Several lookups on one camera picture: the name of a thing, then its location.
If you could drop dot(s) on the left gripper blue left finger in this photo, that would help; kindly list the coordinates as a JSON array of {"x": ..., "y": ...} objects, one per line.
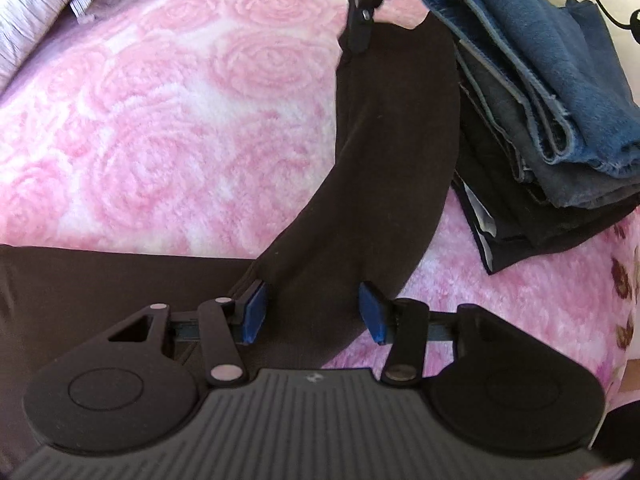
[{"x": 253, "y": 310}]

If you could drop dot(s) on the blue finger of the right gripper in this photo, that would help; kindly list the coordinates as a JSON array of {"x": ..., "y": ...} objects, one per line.
[{"x": 357, "y": 32}]

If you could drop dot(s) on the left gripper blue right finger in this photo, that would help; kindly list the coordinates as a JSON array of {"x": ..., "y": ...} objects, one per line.
[{"x": 373, "y": 310}]

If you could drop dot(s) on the dark brown shirt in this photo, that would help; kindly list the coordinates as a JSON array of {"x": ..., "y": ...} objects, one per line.
[{"x": 74, "y": 367}]

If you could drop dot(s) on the folded dark clothes stack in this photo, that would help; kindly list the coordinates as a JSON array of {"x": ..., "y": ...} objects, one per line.
[{"x": 510, "y": 217}]

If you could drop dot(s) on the pink floral blanket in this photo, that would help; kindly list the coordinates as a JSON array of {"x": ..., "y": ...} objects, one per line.
[{"x": 202, "y": 127}]

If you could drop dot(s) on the folded blue jeans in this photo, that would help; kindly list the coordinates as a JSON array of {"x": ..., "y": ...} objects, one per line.
[{"x": 564, "y": 60}]

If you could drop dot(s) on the white striped duvet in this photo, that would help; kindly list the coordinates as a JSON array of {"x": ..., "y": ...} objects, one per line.
[{"x": 24, "y": 25}]

